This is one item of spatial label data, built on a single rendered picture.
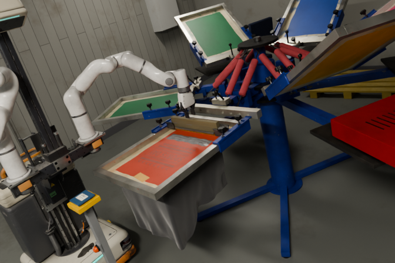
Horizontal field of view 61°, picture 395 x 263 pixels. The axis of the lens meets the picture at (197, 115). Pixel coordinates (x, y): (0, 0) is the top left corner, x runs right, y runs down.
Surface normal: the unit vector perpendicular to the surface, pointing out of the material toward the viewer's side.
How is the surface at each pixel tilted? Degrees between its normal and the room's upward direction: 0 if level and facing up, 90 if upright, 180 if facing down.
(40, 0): 90
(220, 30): 32
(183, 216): 96
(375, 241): 0
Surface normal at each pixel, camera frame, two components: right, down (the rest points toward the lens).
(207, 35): -0.05, -0.61
